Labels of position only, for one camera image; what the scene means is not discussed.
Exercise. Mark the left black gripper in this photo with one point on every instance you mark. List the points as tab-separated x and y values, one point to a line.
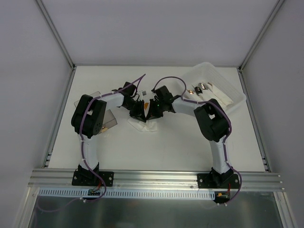
137	110

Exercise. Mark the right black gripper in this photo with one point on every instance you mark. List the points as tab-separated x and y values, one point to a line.
154	110

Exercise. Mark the white paper napkin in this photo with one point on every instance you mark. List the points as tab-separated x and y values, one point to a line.
147	126

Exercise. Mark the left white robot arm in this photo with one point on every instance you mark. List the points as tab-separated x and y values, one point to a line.
87	122

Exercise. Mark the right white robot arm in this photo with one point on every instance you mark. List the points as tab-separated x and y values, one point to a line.
213	123

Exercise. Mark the rolled napkin bundle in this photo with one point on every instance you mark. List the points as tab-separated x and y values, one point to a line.
198	93
219	94

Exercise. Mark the smoky transparent plastic box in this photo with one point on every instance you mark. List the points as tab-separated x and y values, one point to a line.
109	119

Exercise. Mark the white plastic basket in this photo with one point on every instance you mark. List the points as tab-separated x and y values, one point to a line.
206	72

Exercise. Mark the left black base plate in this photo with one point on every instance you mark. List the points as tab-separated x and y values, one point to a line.
107	178

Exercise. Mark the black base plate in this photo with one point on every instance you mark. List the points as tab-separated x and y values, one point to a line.
212	180
107	178

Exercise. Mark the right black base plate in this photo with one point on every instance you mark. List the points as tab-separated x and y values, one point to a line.
212	180

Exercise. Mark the aluminium mounting rail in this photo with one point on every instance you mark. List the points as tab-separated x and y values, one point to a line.
156	180

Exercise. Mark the white slotted cable duct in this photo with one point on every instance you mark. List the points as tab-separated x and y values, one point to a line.
129	194

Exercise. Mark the left aluminium frame post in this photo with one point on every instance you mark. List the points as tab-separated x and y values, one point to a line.
47	17

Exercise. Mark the aluminium frame post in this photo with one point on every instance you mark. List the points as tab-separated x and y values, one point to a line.
270	18
47	17

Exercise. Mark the right aluminium frame post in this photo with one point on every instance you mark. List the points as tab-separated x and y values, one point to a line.
270	18

